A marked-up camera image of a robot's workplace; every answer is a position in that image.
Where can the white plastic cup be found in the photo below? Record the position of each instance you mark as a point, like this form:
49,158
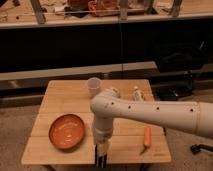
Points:
94,86

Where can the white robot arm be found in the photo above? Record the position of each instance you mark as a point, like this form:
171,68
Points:
189,117

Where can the black chair base leg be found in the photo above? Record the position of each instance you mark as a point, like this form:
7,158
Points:
195,149

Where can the orange bowl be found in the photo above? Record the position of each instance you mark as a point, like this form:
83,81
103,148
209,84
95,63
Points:
67,131

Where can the white plastic bottle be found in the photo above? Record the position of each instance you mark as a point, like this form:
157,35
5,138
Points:
137,94

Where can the black white striped eraser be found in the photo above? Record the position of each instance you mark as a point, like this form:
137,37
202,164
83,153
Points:
101,155

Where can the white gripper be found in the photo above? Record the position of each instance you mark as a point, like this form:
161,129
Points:
100,137

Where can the orange carrot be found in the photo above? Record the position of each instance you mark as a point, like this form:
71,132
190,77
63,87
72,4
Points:
147,139

